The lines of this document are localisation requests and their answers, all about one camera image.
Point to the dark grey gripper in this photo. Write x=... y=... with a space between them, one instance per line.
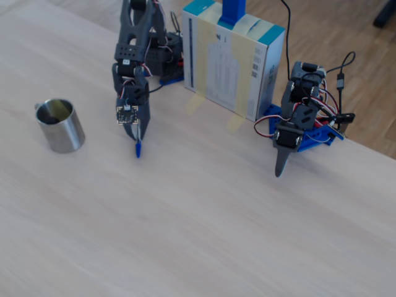
x=145 y=119

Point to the blue capped clear ballpoint pen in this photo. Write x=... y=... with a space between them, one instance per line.
x=139 y=150

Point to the dark grey follower robot arm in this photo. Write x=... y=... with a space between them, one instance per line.
x=130 y=51

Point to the yellow masking tape strip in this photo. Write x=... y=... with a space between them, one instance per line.
x=235 y=123
x=193 y=105

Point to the white and teal cardboard box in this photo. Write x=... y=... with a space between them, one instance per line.
x=222 y=68

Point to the black furniture foot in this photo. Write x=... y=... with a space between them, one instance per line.
x=386 y=15

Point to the blue follower arm base plate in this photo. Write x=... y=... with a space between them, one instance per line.
x=170 y=80

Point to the blue upright camera post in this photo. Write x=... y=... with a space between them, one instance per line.
x=233 y=12

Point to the blue leader arm base plate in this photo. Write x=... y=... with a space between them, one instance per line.
x=318 y=136

